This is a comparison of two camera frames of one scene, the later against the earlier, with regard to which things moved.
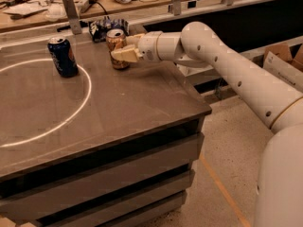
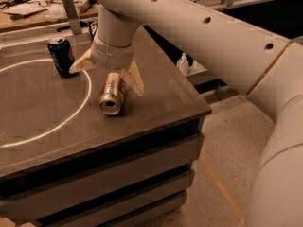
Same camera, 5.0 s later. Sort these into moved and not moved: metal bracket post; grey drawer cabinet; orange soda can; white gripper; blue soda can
Moved: white gripper; orange soda can
Not moved: blue soda can; metal bracket post; grey drawer cabinet
